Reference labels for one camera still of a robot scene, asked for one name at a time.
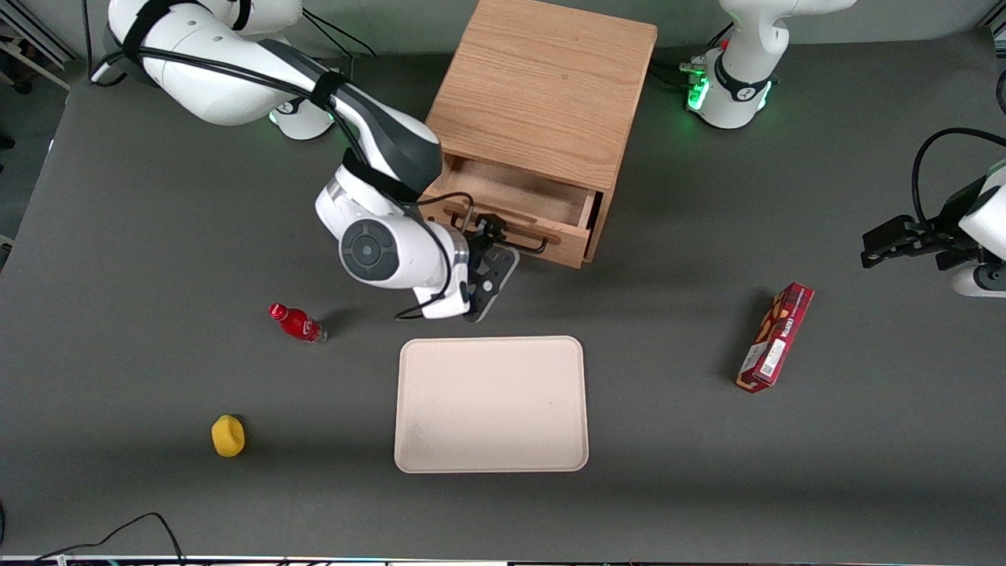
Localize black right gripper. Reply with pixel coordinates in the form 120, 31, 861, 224
464, 215, 521, 324

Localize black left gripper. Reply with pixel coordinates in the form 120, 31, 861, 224
861, 212, 981, 273

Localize wooden drawer with black handle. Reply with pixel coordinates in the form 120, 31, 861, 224
419, 153, 602, 270

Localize wooden drawer cabinet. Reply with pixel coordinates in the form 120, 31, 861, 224
420, 0, 659, 268

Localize red cookie box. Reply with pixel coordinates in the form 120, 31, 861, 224
736, 281, 816, 395

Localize cream rectangular tray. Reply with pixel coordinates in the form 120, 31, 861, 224
394, 336, 589, 474

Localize small red cola bottle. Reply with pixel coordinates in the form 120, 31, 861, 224
268, 303, 329, 345

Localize yellow toy fruit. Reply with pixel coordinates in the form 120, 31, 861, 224
211, 414, 246, 458

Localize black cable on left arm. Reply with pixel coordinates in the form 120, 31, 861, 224
910, 128, 1006, 229

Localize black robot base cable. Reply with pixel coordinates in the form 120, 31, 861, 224
648, 24, 736, 89
299, 8, 378, 61

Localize thin black floor cable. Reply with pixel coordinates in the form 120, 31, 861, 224
31, 513, 187, 566

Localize aluminium frame profile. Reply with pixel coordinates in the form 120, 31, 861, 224
0, 0, 79, 91

